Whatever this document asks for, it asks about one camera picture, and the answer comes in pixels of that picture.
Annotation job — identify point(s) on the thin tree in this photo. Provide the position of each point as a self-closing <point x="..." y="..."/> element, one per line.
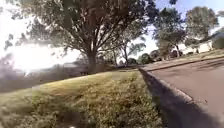
<point x="125" y="55"/>

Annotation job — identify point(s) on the large spreading tree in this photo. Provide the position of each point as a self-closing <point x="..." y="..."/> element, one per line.
<point x="91" y="58"/>

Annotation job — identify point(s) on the round bush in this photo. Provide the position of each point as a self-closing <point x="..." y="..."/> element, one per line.
<point x="145" y="59"/>

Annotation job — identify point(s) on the grass lawn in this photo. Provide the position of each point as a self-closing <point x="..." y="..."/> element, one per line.
<point x="83" y="100"/>

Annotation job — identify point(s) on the dark tree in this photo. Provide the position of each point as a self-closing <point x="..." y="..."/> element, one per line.
<point x="168" y="31"/>

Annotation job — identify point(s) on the grey asphalt road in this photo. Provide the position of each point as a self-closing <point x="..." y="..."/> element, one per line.
<point x="200" y="86"/>

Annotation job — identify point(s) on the grass verge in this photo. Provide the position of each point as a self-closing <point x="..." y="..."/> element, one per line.
<point x="203" y="55"/>

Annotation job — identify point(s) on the pale house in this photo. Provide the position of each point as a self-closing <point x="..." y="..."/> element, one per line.
<point x="204" y="46"/>

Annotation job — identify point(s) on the round-crowned tree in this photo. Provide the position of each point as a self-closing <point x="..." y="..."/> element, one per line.
<point x="200" y="23"/>

